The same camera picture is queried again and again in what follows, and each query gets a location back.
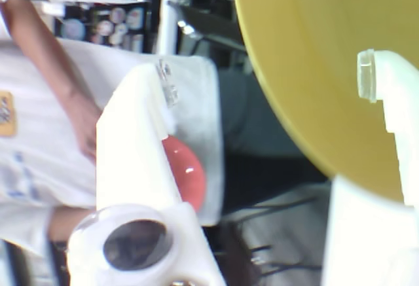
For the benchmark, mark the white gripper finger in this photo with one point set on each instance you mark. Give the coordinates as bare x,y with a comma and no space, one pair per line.
366,240
131,152

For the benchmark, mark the orange plate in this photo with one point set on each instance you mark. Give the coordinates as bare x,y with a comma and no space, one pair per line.
186,174

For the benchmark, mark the yellow plate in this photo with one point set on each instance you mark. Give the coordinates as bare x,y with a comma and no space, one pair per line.
311,53

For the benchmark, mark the person's left forearm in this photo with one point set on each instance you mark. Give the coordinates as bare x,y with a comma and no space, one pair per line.
42,53

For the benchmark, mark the person's right forearm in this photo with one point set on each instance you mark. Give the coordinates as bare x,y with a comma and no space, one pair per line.
65,224

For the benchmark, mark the person's left hand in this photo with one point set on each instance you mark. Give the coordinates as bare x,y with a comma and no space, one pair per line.
86,129

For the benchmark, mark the person in white shirt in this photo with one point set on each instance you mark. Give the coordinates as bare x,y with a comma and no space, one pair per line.
32,168

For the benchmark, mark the cluttered storage shelf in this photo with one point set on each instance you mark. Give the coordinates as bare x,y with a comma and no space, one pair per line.
104,27

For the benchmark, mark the white vertical post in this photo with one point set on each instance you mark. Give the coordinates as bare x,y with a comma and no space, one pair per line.
171,11

